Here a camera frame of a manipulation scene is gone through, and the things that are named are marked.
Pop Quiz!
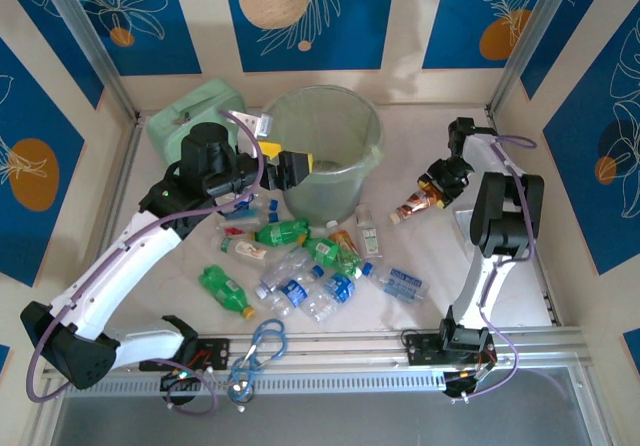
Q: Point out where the brown bottle with white cap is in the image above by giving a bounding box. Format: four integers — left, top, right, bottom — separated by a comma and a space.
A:
388, 175, 451, 226

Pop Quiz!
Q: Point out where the green bottle with yellow cap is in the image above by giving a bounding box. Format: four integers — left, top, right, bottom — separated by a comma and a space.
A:
252, 217, 312, 248
198, 264, 257, 321

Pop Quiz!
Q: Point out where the clear sanitizer bottle green label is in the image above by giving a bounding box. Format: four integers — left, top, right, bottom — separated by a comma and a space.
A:
355, 204, 385, 260

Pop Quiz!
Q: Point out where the crushed green plastic bottle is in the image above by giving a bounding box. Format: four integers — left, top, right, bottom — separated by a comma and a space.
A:
303, 235, 362, 276

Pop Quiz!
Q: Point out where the small bottle orange white label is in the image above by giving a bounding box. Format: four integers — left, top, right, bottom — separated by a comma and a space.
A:
218, 235, 269, 263

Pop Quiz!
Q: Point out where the soda water bottle blue cap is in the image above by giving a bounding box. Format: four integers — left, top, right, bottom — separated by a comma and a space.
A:
360, 261, 432, 306

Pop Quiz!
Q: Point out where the blue label water bottle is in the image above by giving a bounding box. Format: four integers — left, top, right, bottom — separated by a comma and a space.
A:
276, 264, 326, 318
304, 267, 365, 324

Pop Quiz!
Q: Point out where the translucent green plastic bin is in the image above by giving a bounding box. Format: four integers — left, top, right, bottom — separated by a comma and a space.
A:
262, 84, 387, 223

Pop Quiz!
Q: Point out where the flat silver metal plate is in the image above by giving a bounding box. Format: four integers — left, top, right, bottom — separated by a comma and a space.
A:
452, 208, 496, 262

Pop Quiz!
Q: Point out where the pale green zipper pouch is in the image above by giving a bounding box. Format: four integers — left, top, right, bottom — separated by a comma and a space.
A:
145, 78, 247, 165

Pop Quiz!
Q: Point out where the clear unlabelled bottle white cap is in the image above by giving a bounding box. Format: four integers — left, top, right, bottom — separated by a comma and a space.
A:
255, 245, 312, 301

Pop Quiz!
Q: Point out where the blue stethoscope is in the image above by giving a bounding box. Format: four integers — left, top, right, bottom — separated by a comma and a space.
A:
227, 318, 289, 414

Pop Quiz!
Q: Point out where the grey metal panel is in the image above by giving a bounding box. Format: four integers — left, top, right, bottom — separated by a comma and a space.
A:
47, 365, 609, 446

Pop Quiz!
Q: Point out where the aluminium frame post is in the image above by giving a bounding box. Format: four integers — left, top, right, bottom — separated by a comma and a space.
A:
34, 0, 141, 122
488, 0, 587, 113

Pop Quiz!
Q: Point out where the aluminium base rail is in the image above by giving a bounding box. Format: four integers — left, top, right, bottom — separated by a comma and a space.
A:
42, 326, 586, 370

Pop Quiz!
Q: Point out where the black connector board with wires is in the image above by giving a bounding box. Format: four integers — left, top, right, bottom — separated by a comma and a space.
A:
442, 365, 496, 402
159, 369, 204, 407

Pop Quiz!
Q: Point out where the grey slotted cable duct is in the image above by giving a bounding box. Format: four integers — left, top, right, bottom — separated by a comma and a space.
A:
64, 369, 446, 398

